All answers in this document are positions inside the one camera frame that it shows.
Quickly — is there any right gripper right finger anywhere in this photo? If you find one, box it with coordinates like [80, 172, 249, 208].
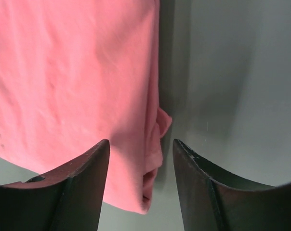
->
[172, 139, 291, 231]

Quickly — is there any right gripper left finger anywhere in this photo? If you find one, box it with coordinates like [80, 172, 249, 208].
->
[0, 140, 110, 231]

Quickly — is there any salmon pink t shirt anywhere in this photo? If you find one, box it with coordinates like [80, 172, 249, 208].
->
[0, 0, 172, 214]

